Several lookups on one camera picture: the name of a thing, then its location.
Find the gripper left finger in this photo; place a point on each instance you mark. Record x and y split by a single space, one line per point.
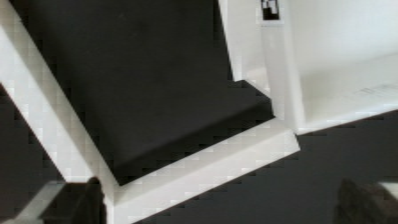
66 204

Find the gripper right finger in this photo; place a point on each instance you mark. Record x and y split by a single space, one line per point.
366 204

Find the white drawer box front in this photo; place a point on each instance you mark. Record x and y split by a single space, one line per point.
180 181

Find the white drawer box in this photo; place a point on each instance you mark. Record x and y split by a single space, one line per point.
180 181
313 52

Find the white drawer box rear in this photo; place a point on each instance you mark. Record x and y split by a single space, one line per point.
313 52

